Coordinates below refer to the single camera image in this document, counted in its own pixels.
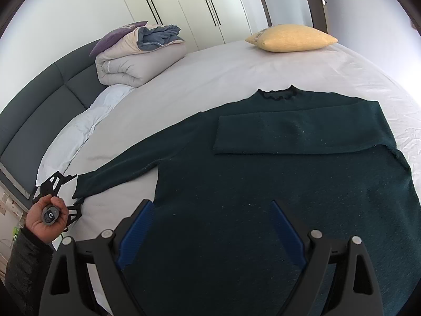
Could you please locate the yellow pillow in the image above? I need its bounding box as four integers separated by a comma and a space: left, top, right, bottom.
245, 24, 339, 53

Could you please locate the black wardrobe handle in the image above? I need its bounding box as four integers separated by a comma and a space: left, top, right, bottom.
143, 0, 164, 26
193, 0, 222, 27

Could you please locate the brown door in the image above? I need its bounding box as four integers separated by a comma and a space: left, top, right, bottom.
311, 0, 330, 34

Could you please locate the person's left hand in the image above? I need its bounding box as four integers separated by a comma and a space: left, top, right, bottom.
26, 195, 68, 246

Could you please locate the white pillow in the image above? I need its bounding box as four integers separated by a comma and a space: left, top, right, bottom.
36, 84, 135, 195
95, 24, 187, 88

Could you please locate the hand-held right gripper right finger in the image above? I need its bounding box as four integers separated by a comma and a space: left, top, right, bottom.
269, 199, 384, 316

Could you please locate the blue-grey blanket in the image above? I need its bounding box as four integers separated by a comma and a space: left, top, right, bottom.
136, 24, 185, 52

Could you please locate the purple pillow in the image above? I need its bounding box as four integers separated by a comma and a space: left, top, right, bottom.
89, 21, 148, 57

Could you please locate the dark green knit sweater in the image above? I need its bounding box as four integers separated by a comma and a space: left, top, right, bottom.
72, 85, 421, 316

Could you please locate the cream wardrobe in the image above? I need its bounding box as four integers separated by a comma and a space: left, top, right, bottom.
116, 0, 274, 55

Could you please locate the person's left forearm black sleeve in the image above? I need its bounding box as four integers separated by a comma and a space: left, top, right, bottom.
4, 226, 54, 316

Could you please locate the dark grey padded headboard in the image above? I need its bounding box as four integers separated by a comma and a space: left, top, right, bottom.
0, 38, 106, 206

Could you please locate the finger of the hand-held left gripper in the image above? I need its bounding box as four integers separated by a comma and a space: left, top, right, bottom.
63, 197, 85, 233
32, 170, 78, 202

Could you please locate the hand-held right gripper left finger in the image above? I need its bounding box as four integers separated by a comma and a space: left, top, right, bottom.
39, 199, 155, 316

